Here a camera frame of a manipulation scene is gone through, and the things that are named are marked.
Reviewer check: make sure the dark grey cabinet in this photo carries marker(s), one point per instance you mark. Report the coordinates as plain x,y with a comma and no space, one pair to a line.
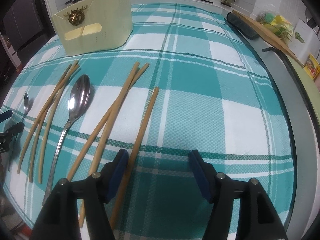
22,27

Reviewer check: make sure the cream utensil basket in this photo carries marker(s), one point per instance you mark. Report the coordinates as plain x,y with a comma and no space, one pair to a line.
110,17

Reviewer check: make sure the white utensil holder box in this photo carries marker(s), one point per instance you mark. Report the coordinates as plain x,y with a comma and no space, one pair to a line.
303,38

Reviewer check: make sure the teal plaid tablecloth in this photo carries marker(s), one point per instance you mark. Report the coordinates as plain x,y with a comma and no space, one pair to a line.
195,85

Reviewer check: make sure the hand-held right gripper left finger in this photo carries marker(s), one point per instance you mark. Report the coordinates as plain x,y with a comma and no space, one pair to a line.
117,172

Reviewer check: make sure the bag of vegetables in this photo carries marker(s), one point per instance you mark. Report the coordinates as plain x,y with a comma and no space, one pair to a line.
276,23

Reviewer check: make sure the gold wreath ornament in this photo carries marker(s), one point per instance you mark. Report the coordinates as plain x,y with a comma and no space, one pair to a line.
74,17

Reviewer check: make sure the large steel spoon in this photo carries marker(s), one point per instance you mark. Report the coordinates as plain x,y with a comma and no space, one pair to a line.
80,97

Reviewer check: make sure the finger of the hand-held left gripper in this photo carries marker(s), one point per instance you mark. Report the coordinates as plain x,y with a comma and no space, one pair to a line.
5,116
14,129

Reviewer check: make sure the yellow printed packet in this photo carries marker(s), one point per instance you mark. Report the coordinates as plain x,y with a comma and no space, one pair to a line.
312,65

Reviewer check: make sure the black rectangular pad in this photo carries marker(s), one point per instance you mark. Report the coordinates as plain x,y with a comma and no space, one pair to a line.
241,27

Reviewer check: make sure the long wooden board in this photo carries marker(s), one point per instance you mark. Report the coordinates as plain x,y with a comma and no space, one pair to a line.
272,40

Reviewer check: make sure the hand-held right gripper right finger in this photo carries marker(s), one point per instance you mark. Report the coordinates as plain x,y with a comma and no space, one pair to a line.
200,175

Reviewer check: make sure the small steel spoon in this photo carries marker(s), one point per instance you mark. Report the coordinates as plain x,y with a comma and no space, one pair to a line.
26,102

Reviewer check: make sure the black metal bracket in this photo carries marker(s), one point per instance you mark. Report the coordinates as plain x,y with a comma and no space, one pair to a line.
268,49

